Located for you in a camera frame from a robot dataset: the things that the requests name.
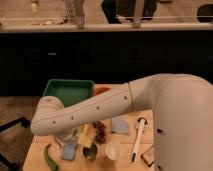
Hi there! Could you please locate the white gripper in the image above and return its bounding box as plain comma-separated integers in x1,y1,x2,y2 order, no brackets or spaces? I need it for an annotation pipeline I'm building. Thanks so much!
54,128,81,146

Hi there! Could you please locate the blue sponge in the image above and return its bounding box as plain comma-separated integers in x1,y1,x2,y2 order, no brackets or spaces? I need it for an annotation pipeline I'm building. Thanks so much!
61,141,77,161

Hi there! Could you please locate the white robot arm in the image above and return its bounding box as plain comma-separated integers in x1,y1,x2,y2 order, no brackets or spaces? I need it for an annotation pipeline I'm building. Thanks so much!
31,74,213,171

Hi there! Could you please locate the orange bowl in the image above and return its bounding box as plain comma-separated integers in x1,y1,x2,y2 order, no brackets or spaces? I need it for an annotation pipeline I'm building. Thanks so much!
93,87,110,96

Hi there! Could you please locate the small metal cup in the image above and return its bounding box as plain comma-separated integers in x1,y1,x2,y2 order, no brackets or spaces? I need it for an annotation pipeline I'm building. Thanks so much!
83,144,98,161

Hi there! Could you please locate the green chili pepper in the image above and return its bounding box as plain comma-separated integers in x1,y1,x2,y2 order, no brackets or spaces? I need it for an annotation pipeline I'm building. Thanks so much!
44,144,58,171

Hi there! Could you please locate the bunch of red grapes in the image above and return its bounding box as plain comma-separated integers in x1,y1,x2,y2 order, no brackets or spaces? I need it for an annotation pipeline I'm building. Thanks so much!
93,121,106,144

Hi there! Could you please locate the green plastic tray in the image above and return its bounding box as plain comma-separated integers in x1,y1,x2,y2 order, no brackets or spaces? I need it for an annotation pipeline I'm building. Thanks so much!
43,79,94,107

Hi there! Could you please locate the grey blue cloth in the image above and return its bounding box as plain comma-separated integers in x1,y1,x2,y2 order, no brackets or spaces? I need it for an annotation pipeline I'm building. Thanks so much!
110,117,129,135

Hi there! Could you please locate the black office chair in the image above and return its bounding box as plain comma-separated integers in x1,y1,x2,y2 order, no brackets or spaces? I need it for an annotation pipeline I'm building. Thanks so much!
0,116,31,171

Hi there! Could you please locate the brown wooden box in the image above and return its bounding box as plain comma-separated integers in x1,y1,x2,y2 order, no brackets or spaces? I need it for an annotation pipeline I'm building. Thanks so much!
141,145,154,167

